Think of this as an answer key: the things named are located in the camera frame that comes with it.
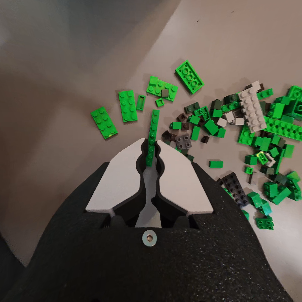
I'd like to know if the green two-by-two lego brick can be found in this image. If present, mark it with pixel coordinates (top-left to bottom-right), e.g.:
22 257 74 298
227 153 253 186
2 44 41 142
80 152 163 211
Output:
255 216 274 230

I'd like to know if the dark grey square lego plate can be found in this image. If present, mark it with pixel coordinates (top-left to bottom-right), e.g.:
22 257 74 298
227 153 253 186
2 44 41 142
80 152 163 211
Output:
175 134 192 150

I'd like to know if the long narrow green lego plate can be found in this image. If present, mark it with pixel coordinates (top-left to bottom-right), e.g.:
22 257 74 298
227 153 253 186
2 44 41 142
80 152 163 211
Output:
145 109 160 167

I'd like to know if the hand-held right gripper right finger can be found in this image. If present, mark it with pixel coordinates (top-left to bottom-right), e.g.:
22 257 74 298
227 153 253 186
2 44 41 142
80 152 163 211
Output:
154 140 214 217

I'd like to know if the black lego plate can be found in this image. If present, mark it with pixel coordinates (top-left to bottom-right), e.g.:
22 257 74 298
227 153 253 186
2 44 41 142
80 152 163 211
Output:
222 172 250 206

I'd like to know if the green plate with attached pieces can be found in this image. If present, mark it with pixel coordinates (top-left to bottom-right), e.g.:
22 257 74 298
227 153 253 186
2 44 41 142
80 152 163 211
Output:
146 76 178 102

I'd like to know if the upturned bright green lego plate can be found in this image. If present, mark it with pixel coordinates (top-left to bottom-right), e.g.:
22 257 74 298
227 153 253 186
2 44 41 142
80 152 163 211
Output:
175 60 204 94

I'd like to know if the light grey lego plate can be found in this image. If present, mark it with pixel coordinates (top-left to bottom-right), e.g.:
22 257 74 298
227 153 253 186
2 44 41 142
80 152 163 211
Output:
238 90 267 132

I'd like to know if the pile of mixed lego bricks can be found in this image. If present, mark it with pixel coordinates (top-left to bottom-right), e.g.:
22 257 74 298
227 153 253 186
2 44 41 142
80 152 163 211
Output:
162 81 302 230

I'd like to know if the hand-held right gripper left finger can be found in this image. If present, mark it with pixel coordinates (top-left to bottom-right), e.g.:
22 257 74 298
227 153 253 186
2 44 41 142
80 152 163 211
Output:
85 138 147 216

